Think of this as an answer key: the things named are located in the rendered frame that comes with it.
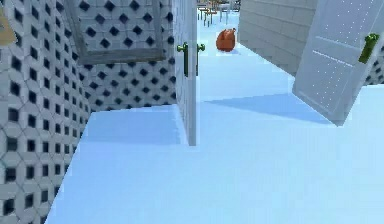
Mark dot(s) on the orange round bag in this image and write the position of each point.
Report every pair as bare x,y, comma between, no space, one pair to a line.
226,40

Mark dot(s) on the white panelled room door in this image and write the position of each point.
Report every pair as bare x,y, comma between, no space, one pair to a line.
333,66

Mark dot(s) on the grey framed wall mirror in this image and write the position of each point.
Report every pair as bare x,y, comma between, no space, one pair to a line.
116,30

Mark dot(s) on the tan object on wall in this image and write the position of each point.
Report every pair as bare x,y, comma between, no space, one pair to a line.
6,31

